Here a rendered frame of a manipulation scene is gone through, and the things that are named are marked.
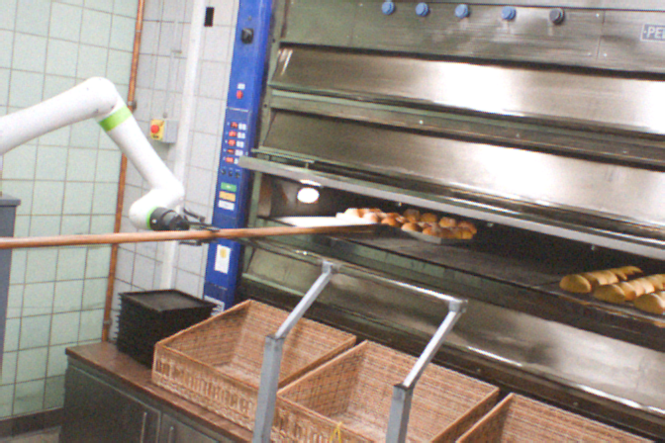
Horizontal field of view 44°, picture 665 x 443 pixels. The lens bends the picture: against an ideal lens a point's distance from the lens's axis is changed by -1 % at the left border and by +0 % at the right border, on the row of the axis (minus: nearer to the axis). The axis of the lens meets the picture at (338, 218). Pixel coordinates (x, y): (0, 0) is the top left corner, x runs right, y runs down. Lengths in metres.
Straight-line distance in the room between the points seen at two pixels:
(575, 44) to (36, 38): 2.20
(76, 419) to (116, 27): 1.73
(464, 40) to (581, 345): 1.07
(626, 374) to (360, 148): 1.21
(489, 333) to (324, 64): 1.19
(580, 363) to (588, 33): 1.00
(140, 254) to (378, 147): 1.43
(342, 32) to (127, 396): 1.57
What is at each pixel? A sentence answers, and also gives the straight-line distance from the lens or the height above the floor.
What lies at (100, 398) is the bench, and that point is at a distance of 3.35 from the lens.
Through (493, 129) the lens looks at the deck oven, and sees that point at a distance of 2.77.
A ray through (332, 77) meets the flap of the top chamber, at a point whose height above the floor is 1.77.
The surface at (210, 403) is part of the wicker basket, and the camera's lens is 2.94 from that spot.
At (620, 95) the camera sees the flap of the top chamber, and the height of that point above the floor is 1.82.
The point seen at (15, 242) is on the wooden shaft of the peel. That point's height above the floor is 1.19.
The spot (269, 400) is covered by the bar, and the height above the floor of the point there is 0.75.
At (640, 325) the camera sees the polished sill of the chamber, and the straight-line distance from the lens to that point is 2.58.
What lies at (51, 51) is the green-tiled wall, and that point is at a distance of 3.79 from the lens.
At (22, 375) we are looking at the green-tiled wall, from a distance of 4.03.
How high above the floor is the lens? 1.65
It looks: 7 degrees down
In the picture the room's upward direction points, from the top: 8 degrees clockwise
